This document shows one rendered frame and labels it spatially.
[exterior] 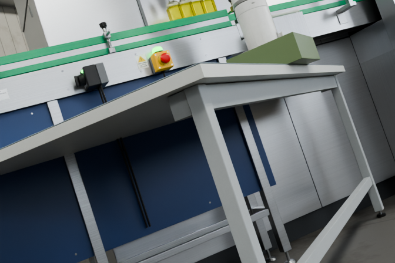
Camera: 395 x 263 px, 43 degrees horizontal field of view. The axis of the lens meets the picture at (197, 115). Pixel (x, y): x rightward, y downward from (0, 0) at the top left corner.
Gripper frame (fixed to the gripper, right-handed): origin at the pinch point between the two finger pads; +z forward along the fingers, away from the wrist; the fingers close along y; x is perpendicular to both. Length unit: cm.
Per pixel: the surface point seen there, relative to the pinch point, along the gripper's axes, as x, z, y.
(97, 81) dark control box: -56, 39, 23
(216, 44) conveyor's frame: 0.6, 34.9, 15.4
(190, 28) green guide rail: -7.8, 24.7, 13.2
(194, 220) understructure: -23, 105, -15
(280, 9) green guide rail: 47, 23, 4
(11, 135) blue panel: -90, 49, 12
